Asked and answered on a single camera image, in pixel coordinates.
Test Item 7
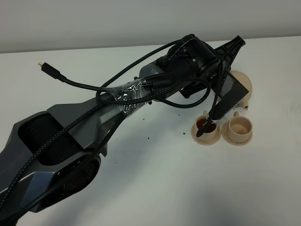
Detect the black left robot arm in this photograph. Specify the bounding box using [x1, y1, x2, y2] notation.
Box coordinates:
[0, 34, 248, 215]

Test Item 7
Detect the left teacup saucer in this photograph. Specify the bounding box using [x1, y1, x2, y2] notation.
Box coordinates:
[190, 124, 221, 145]

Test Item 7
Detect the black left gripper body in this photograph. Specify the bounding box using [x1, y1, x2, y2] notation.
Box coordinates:
[162, 35, 221, 81]

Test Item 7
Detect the right teacup saucer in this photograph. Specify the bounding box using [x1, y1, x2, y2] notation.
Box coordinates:
[222, 121, 253, 146]

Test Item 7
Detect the beige teapot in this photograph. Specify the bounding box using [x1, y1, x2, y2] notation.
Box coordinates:
[230, 70, 253, 110]

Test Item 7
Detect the left beige teacup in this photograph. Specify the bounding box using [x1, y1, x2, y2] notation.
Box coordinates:
[195, 110, 215, 132]

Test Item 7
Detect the black smooth usb cable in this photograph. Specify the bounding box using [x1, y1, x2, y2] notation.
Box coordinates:
[37, 61, 212, 110]

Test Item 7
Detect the beige teacup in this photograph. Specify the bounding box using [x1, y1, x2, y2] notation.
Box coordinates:
[226, 112, 253, 144]
[195, 110, 215, 132]

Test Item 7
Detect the teacup saucer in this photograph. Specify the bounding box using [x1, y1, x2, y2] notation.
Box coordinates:
[190, 124, 221, 145]
[222, 121, 253, 146]

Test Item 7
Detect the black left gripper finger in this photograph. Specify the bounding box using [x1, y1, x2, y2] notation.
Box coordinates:
[215, 35, 246, 71]

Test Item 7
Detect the right beige teacup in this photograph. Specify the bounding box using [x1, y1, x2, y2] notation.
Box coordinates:
[226, 112, 253, 144]

